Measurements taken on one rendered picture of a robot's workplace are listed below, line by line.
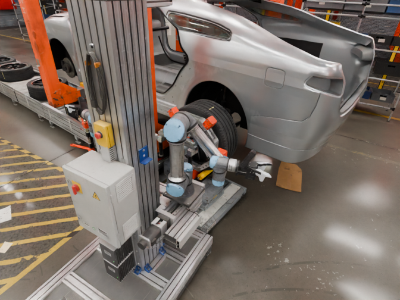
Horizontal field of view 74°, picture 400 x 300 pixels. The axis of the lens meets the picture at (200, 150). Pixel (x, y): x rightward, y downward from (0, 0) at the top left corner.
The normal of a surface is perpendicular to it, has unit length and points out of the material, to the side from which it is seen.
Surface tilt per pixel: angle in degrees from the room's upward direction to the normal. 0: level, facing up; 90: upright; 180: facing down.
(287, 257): 0
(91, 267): 0
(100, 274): 0
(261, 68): 90
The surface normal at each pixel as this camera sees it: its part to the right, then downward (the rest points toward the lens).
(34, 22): 0.79, 0.35
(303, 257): 0.04, -0.84
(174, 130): -0.27, 0.39
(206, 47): -0.60, 0.27
